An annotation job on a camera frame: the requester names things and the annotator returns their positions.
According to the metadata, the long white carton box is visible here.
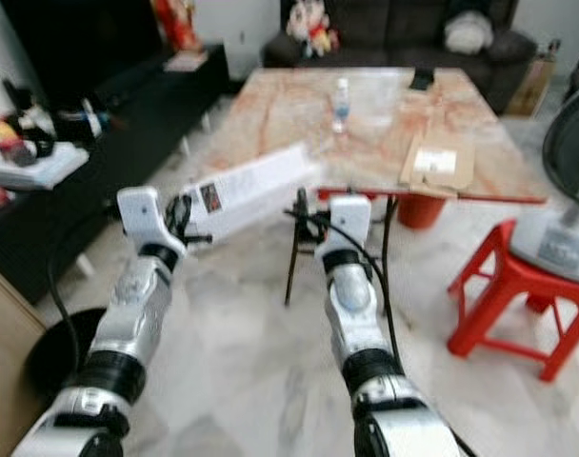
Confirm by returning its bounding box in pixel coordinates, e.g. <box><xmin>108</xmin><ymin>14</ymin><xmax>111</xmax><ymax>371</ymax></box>
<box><xmin>192</xmin><ymin>142</ymin><xmax>326</xmax><ymax>239</ymax></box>

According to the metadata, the pale flat book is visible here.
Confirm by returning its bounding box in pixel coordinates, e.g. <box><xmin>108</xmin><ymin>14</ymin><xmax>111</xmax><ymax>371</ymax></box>
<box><xmin>165</xmin><ymin>50</ymin><xmax>210</xmax><ymax>73</ymax></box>

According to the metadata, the grey electric fan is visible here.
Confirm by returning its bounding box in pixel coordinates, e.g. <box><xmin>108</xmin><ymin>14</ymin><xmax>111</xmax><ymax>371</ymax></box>
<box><xmin>508</xmin><ymin>89</ymin><xmax>579</xmax><ymax>285</ymax></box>

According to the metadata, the black television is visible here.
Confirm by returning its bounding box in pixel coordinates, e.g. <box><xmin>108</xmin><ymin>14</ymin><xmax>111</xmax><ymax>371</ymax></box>
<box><xmin>0</xmin><ymin>0</ymin><xmax>169</xmax><ymax>101</ymax></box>

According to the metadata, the round black rubbish bin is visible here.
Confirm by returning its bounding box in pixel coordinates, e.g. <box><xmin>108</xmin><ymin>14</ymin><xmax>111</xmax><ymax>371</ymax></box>
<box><xmin>27</xmin><ymin>306</ymin><xmax>110</xmax><ymax>403</ymax></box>

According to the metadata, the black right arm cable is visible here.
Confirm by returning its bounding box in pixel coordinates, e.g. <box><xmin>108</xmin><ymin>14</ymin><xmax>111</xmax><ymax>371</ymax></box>
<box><xmin>285</xmin><ymin>208</ymin><xmax>407</xmax><ymax>377</ymax></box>

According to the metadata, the long black low cabinet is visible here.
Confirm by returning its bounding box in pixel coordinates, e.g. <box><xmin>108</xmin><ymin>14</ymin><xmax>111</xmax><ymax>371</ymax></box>
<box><xmin>0</xmin><ymin>46</ymin><xmax>230</xmax><ymax>279</ymax></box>

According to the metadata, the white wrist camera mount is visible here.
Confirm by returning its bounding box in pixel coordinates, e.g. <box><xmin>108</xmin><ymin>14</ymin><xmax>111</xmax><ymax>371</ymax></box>
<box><xmin>326</xmin><ymin>194</ymin><xmax>373</xmax><ymax>254</ymax></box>
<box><xmin>117</xmin><ymin>186</ymin><xmax>189</xmax><ymax>251</ymax></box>

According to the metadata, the brown cardboard box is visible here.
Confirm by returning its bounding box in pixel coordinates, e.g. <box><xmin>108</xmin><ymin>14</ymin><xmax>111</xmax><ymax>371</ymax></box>
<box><xmin>506</xmin><ymin>55</ymin><xmax>557</xmax><ymax>118</ymax></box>

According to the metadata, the white plush cushion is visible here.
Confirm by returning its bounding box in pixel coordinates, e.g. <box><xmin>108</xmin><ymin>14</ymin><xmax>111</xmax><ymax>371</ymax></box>
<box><xmin>441</xmin><ymin>10</ymin><xmax>496</xmax><ymax>55</ymax></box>

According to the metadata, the colourful plush doll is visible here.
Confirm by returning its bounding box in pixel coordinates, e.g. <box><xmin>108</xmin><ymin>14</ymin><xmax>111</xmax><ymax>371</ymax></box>
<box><xmin>284</xmin><ymin>0</ymin><xmax>339</xmax><ymax>58</ymax></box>

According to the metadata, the clear plastic water bottle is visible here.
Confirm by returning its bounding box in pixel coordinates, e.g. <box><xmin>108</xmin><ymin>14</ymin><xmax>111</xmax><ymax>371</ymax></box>
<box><xmin>331</xmin><ymin>77</ymin><xmax>353</xmax><ymax>135</ymax></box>

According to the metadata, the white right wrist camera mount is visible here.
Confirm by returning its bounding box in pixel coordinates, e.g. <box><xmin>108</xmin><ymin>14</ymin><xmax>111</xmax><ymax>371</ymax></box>
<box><xmin>326</xmin><ymin>194</ymin><xmax>373</xmax><ymax>254</ymax></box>

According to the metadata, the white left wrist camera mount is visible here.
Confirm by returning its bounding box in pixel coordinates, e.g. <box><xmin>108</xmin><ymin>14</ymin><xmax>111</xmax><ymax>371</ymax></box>
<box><xmin>117</xmin><ymin>186</ymin><xmax>189</xmax><ymax>251</ymax></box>

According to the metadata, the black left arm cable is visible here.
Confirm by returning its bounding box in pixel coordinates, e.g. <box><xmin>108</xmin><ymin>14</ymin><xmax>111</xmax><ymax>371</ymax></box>
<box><xmin>47</xmin><ymin>200</ymin><xmax>129</xmax><ymax>377</ymax></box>

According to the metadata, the marble top table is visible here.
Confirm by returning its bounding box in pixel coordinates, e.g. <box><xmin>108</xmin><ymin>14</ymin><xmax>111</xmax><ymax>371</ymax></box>
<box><xmin>185</xmin><ymin>66</ymin><xmax>549</xmax><ymax>308</ymax></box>

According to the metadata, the small black flat object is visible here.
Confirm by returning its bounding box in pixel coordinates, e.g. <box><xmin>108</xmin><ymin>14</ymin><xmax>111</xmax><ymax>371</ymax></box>
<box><xmin>410</xmin><ymin>68</ymin><xmax>436</xmax><ymax>92</ymax></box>

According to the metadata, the flat cardboard with white label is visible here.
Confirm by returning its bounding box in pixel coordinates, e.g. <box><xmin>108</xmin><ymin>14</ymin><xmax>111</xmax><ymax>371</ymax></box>
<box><xmin>400</xmin><ymin>127</ymin><xmax>477</xmax><ymax>197</ymax></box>

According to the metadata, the pile of colourful toys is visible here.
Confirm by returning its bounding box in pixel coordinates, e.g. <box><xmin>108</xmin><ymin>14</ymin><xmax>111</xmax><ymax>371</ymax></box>
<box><xmin>0</xmin><ymin>78</ymin><xmax>114</xmax><ymax>165</ymax></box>

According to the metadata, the stack of white papers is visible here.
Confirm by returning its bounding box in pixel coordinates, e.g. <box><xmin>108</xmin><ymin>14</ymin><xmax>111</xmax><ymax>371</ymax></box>
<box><xmin>0</xmin><ymin>143</ymin><xmax>91</xmax><ymax>190</ymax></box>

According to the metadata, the dark fabric sofa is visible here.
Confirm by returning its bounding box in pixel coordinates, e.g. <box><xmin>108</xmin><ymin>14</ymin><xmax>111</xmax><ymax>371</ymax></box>
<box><xmin>261</xmin><ymin>0</ymin><xmax>540</xmax><ymax>113</ymax></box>

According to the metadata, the red plastic stool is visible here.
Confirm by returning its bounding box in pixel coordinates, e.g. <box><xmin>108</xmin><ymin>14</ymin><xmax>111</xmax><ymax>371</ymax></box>
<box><xmin>448</xmin><ymin>218</ymin><xmax>579</xmax><ymax>384</ymax></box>

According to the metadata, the light wooden cabinet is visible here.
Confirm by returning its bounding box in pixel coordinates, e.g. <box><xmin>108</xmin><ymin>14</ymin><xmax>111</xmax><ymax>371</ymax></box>
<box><xmin>0</xmin><ymin>265</ymin><xmax>45</xmax><ymax>457</ymax></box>

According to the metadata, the red plastic bucket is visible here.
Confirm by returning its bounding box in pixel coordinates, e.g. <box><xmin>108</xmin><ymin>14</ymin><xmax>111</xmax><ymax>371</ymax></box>
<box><xmin>398</xmin><ymin>194</ymin><xmax>446</xmax><ymax>230</ymax></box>

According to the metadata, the red and gold figurine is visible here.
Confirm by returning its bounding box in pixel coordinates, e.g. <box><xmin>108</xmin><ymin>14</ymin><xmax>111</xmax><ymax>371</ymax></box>
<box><xmin>150</xmin><ymin>0</ymin><xmax>202</xmax><ymax>52</ymax></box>

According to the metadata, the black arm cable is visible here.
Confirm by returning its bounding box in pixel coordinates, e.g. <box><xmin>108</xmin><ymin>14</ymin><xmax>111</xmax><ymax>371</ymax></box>
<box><xmin>47</xmin><ymin>200</ymin><xmax>129</xmax><ymax>377</ymax></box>
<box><xmin>285</xmin><ymin>208</ymin><xmax>407</xmax><ymax>377</ymax></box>

